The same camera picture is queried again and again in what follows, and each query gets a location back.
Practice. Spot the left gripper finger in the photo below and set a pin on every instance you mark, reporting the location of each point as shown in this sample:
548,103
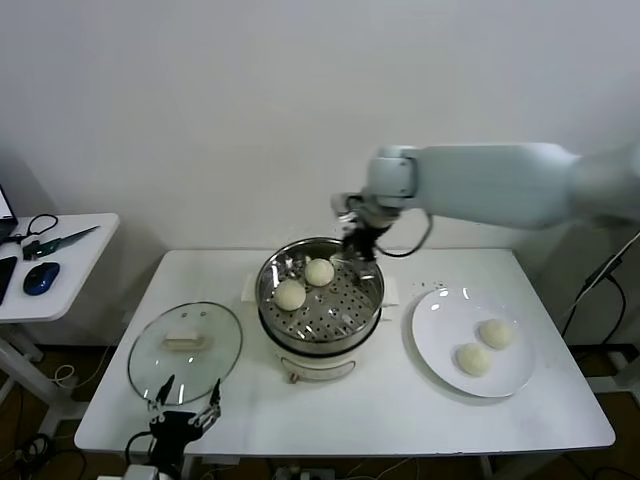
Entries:
155,411
209,414

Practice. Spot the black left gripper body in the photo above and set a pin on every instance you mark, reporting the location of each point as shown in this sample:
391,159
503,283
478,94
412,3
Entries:
170,434

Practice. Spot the white side table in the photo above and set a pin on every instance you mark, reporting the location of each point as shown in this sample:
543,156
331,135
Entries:
75,280

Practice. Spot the stainless steel steamer basket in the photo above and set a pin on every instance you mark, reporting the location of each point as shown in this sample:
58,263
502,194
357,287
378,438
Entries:
272,270

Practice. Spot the black laptop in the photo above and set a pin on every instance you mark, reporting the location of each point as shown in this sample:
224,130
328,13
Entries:
5,227

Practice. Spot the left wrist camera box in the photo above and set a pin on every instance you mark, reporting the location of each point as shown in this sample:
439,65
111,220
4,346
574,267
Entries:
141,473

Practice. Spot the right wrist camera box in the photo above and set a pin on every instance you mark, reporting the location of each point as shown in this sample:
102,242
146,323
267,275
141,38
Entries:
345,202

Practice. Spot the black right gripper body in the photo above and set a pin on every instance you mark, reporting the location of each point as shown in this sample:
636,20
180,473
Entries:
365,235

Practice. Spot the black phone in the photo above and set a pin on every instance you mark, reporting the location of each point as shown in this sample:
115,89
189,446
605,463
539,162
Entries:
6,280

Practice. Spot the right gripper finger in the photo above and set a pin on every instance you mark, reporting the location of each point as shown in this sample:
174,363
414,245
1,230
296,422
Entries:
369,254
349,251

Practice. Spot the white steamed baozi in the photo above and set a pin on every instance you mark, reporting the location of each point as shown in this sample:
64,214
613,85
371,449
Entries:
496,334
320,272
289,295
473,359

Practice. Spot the white round plate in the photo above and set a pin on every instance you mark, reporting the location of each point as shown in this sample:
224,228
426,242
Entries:
505,377

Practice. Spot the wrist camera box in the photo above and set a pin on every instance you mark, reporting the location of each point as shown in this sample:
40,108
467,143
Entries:
141,473
345,202

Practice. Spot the cream electric cooker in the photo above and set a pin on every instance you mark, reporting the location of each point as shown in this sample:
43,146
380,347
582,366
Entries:
320,367

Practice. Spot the white side shelf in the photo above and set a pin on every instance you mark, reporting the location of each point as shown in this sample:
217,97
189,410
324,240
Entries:
627,370

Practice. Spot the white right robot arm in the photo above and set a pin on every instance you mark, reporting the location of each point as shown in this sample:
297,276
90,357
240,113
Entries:
500,180

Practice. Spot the blue computer mouse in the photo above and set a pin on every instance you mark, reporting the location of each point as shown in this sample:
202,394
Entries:
41,278

